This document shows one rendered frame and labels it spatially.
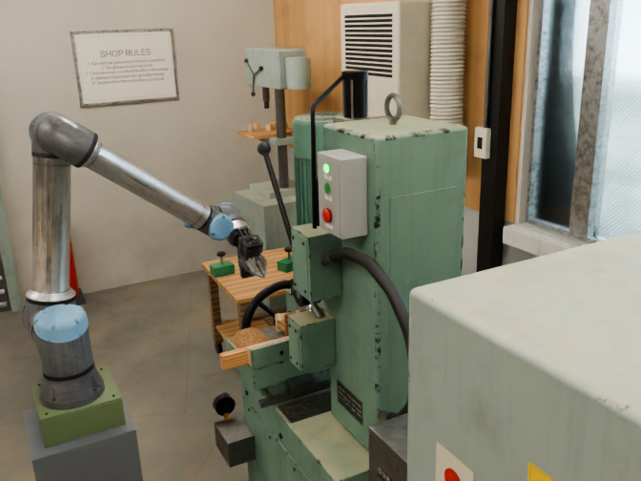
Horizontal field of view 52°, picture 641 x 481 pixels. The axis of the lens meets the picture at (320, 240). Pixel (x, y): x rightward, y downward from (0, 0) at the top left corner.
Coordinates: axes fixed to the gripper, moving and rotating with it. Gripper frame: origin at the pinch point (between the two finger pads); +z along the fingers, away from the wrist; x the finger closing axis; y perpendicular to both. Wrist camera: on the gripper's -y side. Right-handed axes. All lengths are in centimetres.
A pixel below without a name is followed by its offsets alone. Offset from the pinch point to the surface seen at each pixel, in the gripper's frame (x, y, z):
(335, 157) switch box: -16, 81, 60
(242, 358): -26, 17, 47
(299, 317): -18, 38, 58
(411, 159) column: -3, 82, 65
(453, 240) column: 8, 65, 72
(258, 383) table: -24, 13, 53
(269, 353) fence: -20, 20, 50
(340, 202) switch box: -17, 74, 65
